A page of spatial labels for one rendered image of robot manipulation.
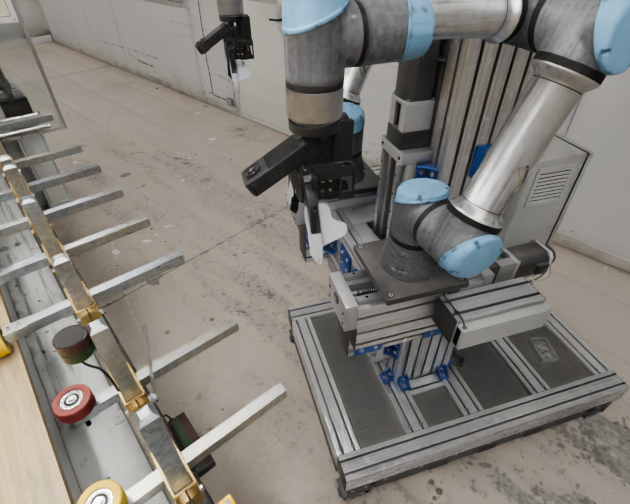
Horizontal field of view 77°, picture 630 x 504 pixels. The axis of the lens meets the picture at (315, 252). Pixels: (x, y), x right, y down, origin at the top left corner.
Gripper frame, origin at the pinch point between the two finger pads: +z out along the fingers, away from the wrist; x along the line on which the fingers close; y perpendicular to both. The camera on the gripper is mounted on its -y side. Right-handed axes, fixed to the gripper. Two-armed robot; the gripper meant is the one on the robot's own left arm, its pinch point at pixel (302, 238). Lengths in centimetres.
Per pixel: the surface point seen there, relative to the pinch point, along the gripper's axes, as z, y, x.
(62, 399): 41, -53, 11
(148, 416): 19.3, -29.0, -12.8
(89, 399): 41, -47, 9
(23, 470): 42, -58, -3
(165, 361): 46, -32, 18
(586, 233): 116, 218, 98
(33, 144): 76, -123, 252
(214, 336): 46, -19, 23
